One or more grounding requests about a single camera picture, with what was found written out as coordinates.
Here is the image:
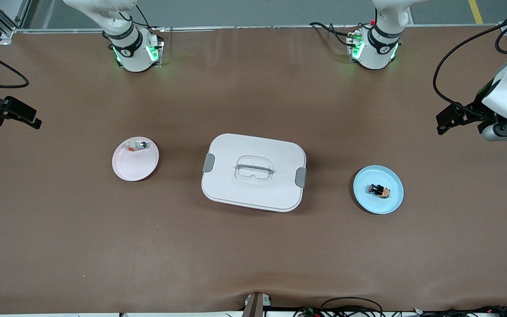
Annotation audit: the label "black cable loop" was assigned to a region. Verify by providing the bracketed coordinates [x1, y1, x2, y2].
[320, 297, 384, 317]

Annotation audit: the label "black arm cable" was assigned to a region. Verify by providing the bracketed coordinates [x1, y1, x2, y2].
[433, 15, 507, 120]
[0, 41, 30, 89]

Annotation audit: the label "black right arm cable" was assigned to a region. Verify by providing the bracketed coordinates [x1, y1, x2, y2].
[0, 41, 30, 89]

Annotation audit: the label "metal table clamp bracket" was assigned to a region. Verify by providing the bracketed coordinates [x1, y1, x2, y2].
[243, 292, 272, 317]

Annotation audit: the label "white lidded storage box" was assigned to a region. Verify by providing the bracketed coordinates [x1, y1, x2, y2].
[201, 133, 307, 213]

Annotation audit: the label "light blue round plate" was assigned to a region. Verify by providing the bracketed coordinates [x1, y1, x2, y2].
[353, 165, 404, 215]

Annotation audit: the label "black right base cable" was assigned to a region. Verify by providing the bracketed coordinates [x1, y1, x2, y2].
[121, 4, 166, 32]

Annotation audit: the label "black left base cables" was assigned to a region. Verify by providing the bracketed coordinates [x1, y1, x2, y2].
[309, 21, 362, 49]

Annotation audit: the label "metal table edge rail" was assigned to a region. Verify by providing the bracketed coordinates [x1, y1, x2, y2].
[14, 24, 503, 34]

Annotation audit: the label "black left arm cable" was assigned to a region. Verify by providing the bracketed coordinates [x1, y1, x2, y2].
[433, 15, 507, 120]

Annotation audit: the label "orange push button switch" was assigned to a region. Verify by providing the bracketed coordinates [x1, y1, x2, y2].
[367, 183, 392, 199]

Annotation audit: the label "black cable bundle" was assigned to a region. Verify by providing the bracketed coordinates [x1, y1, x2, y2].
[293, 305, 507, 317]

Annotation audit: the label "pink round plate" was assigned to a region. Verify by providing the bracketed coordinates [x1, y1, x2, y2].
[112, 136, 160, 182]

